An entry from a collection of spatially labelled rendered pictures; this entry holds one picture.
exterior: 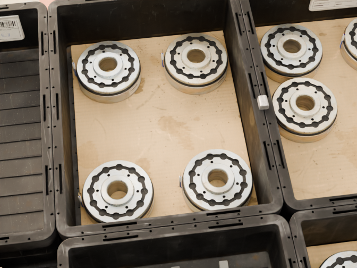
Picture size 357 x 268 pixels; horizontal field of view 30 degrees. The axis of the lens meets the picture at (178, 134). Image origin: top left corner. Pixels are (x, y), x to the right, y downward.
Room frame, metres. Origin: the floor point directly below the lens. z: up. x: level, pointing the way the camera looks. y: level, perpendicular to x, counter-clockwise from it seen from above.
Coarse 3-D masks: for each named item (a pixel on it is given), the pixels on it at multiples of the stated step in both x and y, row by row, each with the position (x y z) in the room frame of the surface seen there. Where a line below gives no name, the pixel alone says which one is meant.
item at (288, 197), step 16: (240, 0) 0.70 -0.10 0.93; (256, 32) 0.64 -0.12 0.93; (256, 48) 0.61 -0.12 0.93; (256, 64) 0.58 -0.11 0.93; (272, 112) 0.49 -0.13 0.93; (272, 128) 0.47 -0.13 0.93; (272, 144) 0.44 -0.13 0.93; (288, 176) 0.39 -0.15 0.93; (288, 192) 0.37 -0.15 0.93; (288, 208) 0.35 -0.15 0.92; (304, 208) 0.35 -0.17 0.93
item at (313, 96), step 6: (300, 90) 0.57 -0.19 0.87; (306, 90) 0.57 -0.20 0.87; (294, 96) 0.56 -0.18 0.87; (300, 96) 0.57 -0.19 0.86; (306, 96) 0.57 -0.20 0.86; (312, 96) 0.56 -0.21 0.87; (294, 102) 0.55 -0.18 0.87; (318, 102) 0.55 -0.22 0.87; (294, 108) 0.54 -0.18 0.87; (312, 108) 0.54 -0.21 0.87; (318, 108) 0.54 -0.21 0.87; (300, 114) 0.53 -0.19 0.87; (306, 114) 0.53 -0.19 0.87; (312, 114) 0.53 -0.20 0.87
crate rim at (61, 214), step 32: (64, 0) 0.70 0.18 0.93; (96, 0) 0.71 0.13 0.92; (128, 0) 0.70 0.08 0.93; (256, 96) 0.52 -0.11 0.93; (256, 128) 0.47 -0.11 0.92; (64, 160) 0.42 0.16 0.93; (64, 192) 0.37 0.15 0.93; (64, 224) 0.32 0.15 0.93; (96, 224) 0.32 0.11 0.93; (160, 224) 0.32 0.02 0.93
